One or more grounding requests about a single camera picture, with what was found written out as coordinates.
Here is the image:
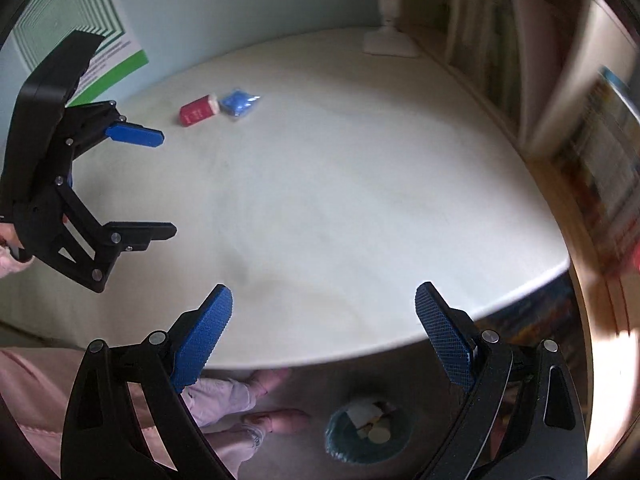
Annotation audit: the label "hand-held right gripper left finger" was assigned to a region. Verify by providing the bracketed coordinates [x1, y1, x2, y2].
[60, 284, 236, 480]

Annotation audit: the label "person's pink trouser legs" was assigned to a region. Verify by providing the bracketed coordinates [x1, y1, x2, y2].
[0, 347, 261, 480]

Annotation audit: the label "row of colourful books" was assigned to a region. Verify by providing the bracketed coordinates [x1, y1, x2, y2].
[552, 67, 640, 276]

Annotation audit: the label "white printed carton box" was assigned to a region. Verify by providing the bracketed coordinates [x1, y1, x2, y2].
[347, 403, 385, 429]

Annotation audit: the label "dark round waste bin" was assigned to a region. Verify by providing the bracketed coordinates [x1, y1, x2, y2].
[324, 397, 416, 462]

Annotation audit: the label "small red box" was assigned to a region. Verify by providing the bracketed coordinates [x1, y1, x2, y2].
[180, 94, 221, 128]

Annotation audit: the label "wooden bookshelf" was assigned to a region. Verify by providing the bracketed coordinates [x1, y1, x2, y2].
[400, 0, 640, 466]

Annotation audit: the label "blue plastic packet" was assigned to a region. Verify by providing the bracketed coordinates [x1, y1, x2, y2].
[220, 89, 262, 122]

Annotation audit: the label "green and white poster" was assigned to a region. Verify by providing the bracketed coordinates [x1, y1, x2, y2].
[12, 0, 151, 107]

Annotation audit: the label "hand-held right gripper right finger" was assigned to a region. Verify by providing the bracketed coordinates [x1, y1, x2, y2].
[415, 281, 588, 480]

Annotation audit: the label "row of pale books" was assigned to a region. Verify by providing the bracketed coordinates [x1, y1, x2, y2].
[447, 0, 523, 118]

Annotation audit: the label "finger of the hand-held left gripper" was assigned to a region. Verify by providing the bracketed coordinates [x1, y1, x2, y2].
[30, 184, 178, 293]
[52, 100, 165, 181]

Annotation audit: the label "pink slipper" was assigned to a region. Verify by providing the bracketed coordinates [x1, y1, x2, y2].
[244, 409, 311, 432]
[250, 367, 292, 392]

